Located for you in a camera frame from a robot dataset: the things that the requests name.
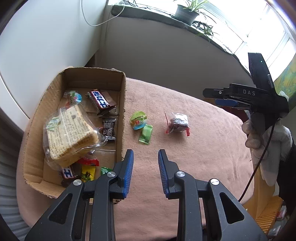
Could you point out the Snickers bar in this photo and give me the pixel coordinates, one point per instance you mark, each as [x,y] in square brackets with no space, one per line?
[102,101]
[68,176]

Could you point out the white gloved hand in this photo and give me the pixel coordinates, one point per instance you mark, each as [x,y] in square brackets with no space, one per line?
[273,146]

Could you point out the green landscape poster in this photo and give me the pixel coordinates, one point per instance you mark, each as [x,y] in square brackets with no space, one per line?
[285,83]

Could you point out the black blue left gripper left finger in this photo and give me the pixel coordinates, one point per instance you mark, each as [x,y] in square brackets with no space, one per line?
[66,218]

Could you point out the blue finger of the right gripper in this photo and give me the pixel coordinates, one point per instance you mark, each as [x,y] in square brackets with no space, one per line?
[230,103]

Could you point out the potted green plant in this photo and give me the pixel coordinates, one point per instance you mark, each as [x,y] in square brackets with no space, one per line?
[187,14]

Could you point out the pink table cloth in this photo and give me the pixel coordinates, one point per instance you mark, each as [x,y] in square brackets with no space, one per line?
[214,149]

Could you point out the yellow candy packet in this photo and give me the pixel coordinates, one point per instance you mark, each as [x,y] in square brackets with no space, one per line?
[87,173]

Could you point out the packaged sliced bread cake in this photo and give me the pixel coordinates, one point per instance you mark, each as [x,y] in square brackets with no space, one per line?
[68,134]

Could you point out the large dark dates bag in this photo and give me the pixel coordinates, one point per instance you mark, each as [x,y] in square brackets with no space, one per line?
[177,122]

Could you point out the yellow green jelly cup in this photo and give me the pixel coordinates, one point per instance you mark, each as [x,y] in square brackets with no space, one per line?
[138,120]

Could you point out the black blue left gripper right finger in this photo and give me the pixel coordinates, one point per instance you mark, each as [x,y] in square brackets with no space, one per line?
[206,209]

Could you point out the green white candy packet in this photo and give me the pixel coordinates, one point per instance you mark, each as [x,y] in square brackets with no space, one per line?
[105,170]

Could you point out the small red dates bag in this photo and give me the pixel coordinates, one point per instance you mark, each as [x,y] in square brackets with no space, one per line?
[91,161]

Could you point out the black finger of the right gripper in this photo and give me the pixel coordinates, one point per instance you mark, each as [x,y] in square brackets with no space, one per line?
[216,93]

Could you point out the brown cardboard box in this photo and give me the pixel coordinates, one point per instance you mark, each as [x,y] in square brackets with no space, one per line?
[36,172]

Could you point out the black patterned candy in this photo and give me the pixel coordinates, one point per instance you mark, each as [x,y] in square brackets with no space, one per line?
[108,128]

